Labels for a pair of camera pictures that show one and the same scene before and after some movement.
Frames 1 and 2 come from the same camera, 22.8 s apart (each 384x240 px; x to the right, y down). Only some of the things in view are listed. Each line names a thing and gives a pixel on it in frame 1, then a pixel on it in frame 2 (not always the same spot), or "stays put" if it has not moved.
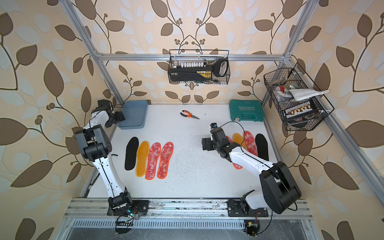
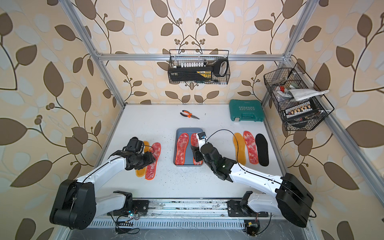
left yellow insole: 142,152 stays put
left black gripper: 123,118 to 151,159
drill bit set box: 301,110 stays put
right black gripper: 207,141 to 197,152
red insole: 230,140 to 194,142
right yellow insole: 238,139 stays put
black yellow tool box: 190,74 stays put
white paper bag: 300,94 stays put
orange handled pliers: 190,115 stays put
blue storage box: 134,112 to 188,157
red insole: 153,153 stays put
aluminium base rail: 97,209 stays put
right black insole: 262,146 stays put
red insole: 166,154 to 182,143
